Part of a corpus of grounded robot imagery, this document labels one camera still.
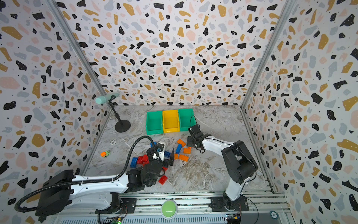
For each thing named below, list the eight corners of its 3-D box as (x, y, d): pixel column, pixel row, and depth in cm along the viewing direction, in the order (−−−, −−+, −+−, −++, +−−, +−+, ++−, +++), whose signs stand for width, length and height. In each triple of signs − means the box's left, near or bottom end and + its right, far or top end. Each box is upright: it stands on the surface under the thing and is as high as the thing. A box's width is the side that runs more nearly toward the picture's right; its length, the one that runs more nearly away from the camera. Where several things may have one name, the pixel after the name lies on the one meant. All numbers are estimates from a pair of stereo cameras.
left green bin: (147, 135, 105) (145, 129, 99) (148, 117, 116) (146, 111, 110) (163, 134, 106) (162, 128, 100) (162, 116, 118) (161, 110, 112)
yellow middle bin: (164, 134, 105) (163, 129, 100) (163, 115, 117) (162, 110, 112) (180, 132, 106) (179, 127, 102) (177, 114, 118) (177, 109, 113)
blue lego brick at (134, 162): (130, 167, 89) (129, 166, 87) (133, 158, 93) (132, 157, 91) (135, 167, 89) (135, 166, 87) (138, 158, 93) (137, 157, 91)
